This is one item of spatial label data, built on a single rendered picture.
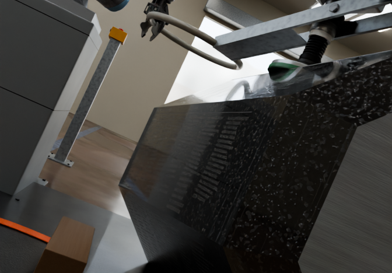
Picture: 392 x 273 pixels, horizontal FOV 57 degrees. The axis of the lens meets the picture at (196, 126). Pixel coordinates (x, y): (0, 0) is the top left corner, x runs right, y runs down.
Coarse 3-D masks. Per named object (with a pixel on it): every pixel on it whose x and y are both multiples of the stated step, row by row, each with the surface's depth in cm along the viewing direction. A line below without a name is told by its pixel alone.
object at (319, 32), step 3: (312, 30) 112; (315, 30) 111; (318, 30) 110; (321, 30) 110; (312, 33) 112; (315, 33) 111; (318, 33) 110; (321, 33) 110; (324, 33) 110; (327, 33) 110; (309, 36) 114; (321, 36) 110; (324, 36) 110; (327, 36) 110; (330, 36) 111; (327, 39) 110; (330, 39) 111; (327, 42) 112; (330, 42) 112
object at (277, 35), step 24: (360, 0) 100; (384, 0) 94; (264, 24) 125; (288, 24) 117; (360, 24) 110; (384, 24) 104; (216, 48) 143; (240, 48) 138; (264, 48) 133; (288, 48) 129
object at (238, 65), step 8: (152, 16) 150; (160, 16) 145; (168, 16) 143; (152, 24) 168; (176, 24) 141; (184, 24) 140; (160, 32) 177; (168, 32) 179; (192, 32) 140; (200, 32) 140; (176, 40) 183; (208, 40) 141; (192, 48) 186; (200, 56) 186; (208, 56) 184; (224, 64) 178; (232, 64) 173; (240, 64) 155
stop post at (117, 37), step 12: (108, 36) 272; (120, 36) 269; (108, 48) 270; (108, 60) 271; (96, 72) 269; (96, 84) 270; (84, 96) 268; (84, 108) 269; (72, 120) 268; (84, 120) 273; (72, 132) 268; (60, 144) 267; (72, 144) 269; (48, 156) 262; (60, 156) 267
